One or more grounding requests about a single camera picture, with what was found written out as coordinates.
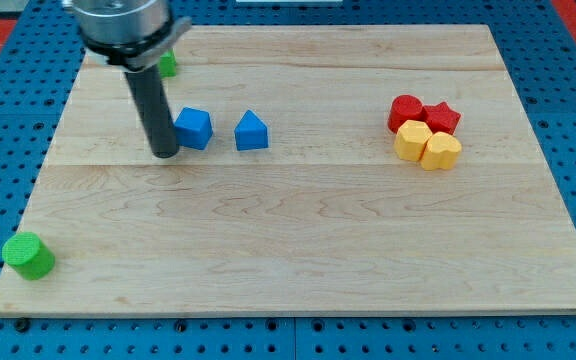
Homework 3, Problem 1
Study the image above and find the blue triangle block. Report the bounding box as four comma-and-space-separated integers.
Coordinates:
234, 110, 269, 151

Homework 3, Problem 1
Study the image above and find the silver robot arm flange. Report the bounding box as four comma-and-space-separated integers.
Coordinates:
62, 0, 192, 72

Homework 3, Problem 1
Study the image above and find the green block behind arm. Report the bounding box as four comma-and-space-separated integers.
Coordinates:
158, 49, 177, 78

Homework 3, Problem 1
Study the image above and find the wooden board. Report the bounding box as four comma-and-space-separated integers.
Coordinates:
0, 25, 576, 318

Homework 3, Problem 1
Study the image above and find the blue cube block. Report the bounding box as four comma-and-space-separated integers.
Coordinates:
174, 107, 213, 150

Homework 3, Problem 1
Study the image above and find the yellow hexagon block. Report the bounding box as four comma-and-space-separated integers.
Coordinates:
393, 120, 433, 162

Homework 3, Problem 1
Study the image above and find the red cylinder block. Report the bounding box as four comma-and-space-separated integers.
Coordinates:
387, 94, 423, 133

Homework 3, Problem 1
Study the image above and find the yellow heart block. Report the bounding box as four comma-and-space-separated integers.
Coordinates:
420, 132, 462, 170

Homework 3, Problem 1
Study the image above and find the red star block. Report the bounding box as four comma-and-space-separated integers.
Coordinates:
422, 102, 461, 135

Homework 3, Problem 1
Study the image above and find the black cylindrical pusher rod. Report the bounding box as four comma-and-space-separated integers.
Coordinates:
124, 65, 179, 158

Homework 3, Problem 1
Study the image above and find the green cylinder block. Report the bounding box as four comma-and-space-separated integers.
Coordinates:
2, 232, 56, 280

